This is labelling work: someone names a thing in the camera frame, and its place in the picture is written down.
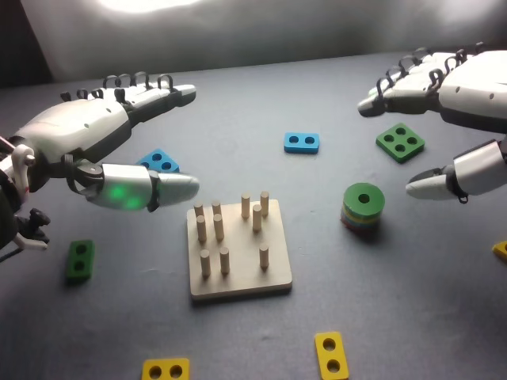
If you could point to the white backdrop sheet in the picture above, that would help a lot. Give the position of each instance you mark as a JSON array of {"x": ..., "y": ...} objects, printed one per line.
[{"x": 277, "y": 31}]

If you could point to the green two-hole block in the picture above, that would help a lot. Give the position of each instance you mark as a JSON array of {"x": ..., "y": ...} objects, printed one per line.
[{"x": 80, "y": 258}]

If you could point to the wooden peg board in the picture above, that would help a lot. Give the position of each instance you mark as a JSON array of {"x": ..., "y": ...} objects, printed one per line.
[{"x": 241, "y": 273}]

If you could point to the green-topped ring cylinder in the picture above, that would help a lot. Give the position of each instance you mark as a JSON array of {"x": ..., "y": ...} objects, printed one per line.
[{"x": 352, "y": 202}]

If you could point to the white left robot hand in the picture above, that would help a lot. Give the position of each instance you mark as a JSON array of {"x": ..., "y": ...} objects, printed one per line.
[{"x": 79, "y": 122}]

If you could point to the green four-hole block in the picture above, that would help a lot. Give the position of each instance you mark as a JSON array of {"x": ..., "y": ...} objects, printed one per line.
[{"x": 400, "y": 143}]

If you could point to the grey table cloth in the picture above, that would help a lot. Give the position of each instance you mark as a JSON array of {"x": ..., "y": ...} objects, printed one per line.
[{"x": 396, "y": 297}]

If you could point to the blue four-hole block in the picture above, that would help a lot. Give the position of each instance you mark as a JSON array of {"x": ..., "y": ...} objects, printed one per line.
[{"x": 147, "y": 159}]

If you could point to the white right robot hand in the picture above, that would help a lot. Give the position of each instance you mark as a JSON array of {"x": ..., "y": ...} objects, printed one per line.
[{"x": 471, "y": 91}]

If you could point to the blue two-hole block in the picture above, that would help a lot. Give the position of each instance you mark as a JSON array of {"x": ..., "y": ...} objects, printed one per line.
[{"x": 301, "y": 148}]

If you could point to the yellow four-hole block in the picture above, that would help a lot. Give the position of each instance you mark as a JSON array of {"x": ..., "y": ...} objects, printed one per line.
[
  {"x": 165, "y": 366},
  {"x": 502, "y": 250}
]

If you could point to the yellow two-hole block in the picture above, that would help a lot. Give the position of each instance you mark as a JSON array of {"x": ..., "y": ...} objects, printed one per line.
[{"x": 331, "y": 354}]

